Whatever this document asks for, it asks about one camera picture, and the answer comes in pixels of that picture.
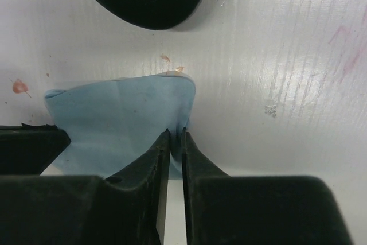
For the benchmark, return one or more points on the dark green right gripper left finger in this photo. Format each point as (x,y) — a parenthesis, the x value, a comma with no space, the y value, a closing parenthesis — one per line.
(128,207)

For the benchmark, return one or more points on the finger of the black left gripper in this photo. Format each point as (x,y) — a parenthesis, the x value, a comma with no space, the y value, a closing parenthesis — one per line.
(29,150)

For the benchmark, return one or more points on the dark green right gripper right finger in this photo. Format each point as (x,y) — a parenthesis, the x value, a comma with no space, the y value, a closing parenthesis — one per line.
(291,208)

